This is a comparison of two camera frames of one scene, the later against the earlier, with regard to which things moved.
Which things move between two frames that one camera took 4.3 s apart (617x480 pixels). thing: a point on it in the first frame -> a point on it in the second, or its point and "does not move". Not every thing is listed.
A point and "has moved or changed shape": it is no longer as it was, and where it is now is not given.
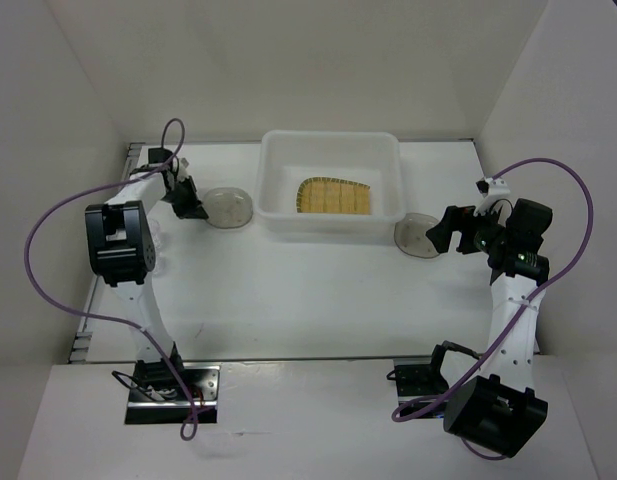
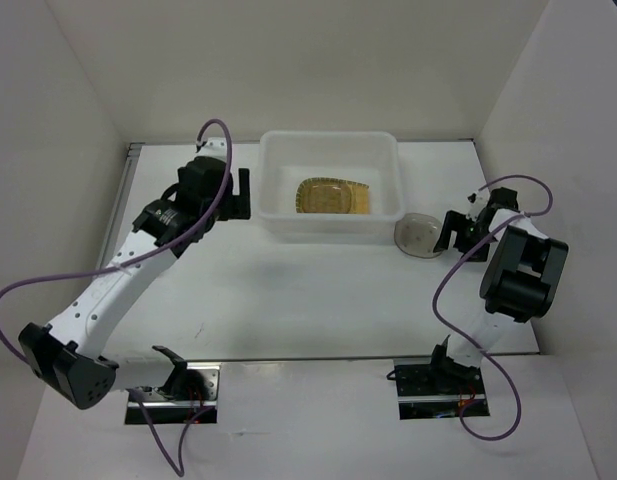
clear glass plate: (410, 235) does not move
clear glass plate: (228, 207) has moved or changed shape
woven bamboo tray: (333, 195) does not move
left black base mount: (157, 397) does not move
